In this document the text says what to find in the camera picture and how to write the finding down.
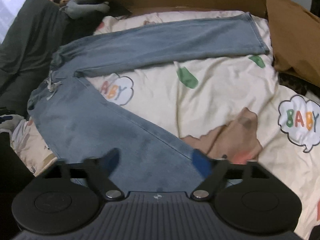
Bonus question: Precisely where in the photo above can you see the light blue denim pants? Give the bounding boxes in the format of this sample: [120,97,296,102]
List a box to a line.
[28,11,276,192]

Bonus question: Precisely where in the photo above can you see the cream bear print duvet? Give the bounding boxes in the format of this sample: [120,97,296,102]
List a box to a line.
[11,11,319,239]

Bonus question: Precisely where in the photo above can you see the dark grey blanket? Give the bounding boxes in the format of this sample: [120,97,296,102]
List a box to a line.
[1,0,131,116]

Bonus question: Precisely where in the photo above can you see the black garment under brown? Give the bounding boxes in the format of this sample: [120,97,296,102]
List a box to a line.
[278,72,319,97]

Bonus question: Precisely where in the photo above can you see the brown folded garment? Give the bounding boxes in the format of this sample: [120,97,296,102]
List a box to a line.
[266,0,319,87]

